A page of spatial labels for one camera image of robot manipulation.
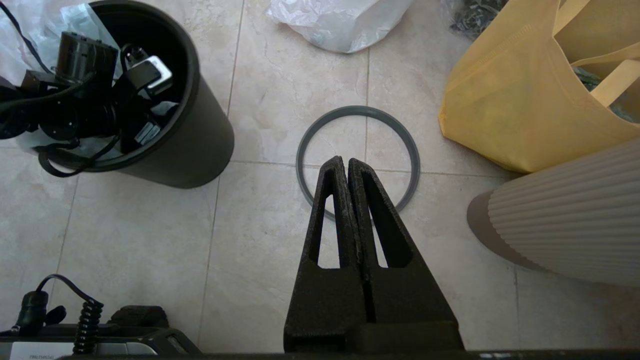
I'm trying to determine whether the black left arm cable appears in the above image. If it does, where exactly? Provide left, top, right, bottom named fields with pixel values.
left=0, top=0, right=122, bottom=179

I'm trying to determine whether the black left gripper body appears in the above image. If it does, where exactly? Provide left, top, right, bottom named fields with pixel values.
left=40, top=75, right=166, bottom=156

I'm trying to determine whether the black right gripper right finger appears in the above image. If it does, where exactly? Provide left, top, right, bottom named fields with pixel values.
left=348, top=157, right=465, bottom=352

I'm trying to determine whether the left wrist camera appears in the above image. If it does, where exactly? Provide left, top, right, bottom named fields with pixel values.
left=124, top=54, right=174, bottom=97

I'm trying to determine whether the black coiled cable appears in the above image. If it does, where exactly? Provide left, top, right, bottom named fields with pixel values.
left=0, top=273, right=105, bottom=357

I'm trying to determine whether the black robot chassis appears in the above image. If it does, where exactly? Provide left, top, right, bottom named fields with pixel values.
left=0, top=292, right=202, bottom=358

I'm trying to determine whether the black round trash bin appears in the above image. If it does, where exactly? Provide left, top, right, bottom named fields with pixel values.
left=37, top=0, right=235, bottom=190

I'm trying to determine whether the clear bag with black contents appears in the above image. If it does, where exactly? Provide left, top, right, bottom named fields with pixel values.
left=442, top=0, right=510, bottom=40

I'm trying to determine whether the dark green patterned item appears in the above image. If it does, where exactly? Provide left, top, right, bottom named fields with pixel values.
left=574, top=66, right=640, bottom=125

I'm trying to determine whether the white red bag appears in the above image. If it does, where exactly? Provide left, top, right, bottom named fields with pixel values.
left=266, top=0, right=414, bottom=54

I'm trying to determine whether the yellow fabric tote bag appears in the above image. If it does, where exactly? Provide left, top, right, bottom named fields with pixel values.
left=438, top=0, right=640, bottom=175

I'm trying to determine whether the grey plastic bin ring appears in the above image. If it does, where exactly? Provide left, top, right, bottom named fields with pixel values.
left=295, top=105, right=421, bottom=224

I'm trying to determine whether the white plastic bag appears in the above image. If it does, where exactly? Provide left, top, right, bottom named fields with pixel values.
left=0, top=0, right=121, bottom=153

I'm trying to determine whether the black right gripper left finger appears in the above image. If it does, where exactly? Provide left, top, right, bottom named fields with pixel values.
left=284, top=156, right=370, bottom=352

